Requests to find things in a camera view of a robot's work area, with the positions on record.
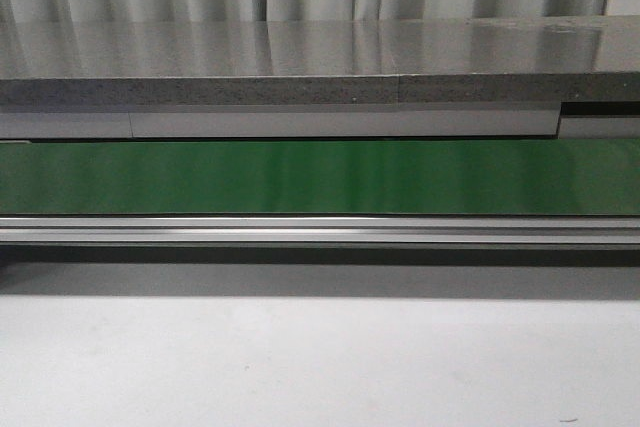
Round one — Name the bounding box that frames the grey stone counter slab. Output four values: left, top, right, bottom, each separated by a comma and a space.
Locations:
1, 16, 639, 106

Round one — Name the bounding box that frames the aluminium front conveyor rail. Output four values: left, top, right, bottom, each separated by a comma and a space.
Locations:
1, 215, 639, 249

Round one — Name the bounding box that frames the grey rear conveyor rail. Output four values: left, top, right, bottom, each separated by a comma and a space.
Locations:
1, 101, 639, 141

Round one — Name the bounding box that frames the green conveyor belt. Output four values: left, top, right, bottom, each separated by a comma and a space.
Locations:
1, 139, 639, 216

